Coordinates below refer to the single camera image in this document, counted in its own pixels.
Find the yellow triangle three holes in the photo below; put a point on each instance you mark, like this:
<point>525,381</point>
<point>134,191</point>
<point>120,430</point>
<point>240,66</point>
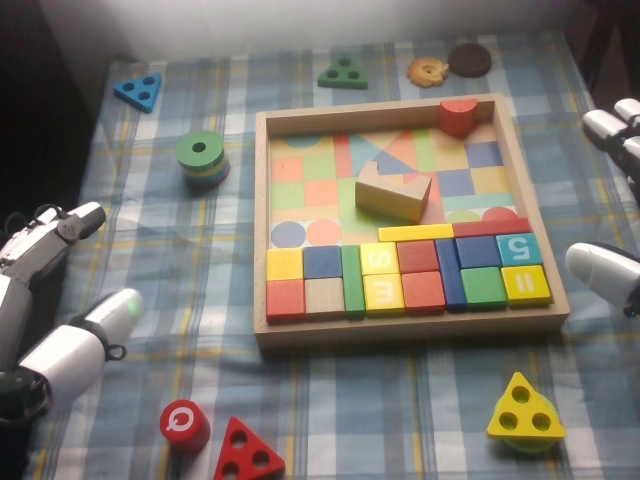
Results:
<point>523,412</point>

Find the square wooden tray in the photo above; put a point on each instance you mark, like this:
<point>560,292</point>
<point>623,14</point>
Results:
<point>400,335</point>

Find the white backdrop panel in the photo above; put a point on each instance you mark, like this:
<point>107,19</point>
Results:
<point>300,25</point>

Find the green triangle three holes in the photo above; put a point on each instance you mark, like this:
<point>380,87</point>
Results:
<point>345,84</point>

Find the light green disc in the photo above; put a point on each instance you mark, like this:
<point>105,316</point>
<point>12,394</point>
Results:
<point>525,445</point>

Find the natural wood arch block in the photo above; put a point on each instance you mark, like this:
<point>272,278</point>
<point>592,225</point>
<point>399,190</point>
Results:
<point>390,200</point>

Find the tan flower-shaped cookie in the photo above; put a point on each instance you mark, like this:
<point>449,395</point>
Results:
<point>425,75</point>

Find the red cylinder white mark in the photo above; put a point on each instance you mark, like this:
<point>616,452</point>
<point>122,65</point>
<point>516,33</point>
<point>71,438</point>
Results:
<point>192,437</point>

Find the dark chocolate round cookie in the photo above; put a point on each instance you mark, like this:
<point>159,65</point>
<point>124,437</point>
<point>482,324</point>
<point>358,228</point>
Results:
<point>469,61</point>

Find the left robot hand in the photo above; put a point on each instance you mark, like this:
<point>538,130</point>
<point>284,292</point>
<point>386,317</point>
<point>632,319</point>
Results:
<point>65,360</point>

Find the red half-cylinder block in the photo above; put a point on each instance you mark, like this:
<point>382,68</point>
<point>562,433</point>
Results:
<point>455,122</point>

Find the blue triangle three holes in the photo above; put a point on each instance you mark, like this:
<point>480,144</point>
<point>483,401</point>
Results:
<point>135,104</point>

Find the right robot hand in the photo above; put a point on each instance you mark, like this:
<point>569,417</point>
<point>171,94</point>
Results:
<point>607,272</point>

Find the red triangle three holes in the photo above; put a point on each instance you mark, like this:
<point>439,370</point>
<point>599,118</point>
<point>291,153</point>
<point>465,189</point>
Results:
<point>245,455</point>

